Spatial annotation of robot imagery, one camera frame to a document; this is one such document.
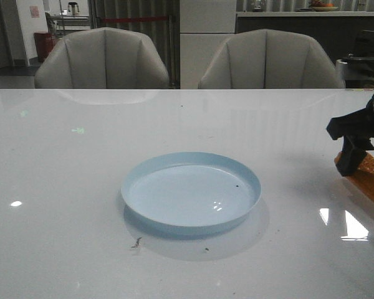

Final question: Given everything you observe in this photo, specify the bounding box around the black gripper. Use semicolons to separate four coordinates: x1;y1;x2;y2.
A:
326;95;374;176

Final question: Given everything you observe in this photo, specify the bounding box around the orange corn cob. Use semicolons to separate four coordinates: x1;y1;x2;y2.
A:
347;153;374;202

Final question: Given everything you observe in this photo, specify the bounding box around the light blue round plate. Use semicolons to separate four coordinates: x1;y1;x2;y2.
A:
121;152;262;235

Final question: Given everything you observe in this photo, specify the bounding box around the dark counter with white top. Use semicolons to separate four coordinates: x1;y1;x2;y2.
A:
235;11;374;64

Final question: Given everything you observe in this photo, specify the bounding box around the beige right armchair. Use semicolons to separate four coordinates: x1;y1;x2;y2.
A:
198;29;345;89

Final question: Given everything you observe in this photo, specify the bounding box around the beige armchair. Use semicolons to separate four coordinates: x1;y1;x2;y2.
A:
198;29;345;89
34;27;169;89

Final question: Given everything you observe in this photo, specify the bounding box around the fruit bowl on counter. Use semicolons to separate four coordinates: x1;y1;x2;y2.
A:
309;0;338;12

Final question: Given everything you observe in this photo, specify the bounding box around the white cabinet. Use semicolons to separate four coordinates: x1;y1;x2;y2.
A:
180;1;236;89

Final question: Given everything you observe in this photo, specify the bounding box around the red barrier belt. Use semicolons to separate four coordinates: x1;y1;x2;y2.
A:
100;16;169;24

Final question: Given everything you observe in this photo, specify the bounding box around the beige left armchair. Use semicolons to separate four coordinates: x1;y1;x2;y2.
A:
34;27;169;89

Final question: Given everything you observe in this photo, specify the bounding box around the background table with kettle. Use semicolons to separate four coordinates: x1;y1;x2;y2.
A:
43;0;91;36

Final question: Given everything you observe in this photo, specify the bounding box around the red bin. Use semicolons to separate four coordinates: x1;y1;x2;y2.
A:
34;32;54;62

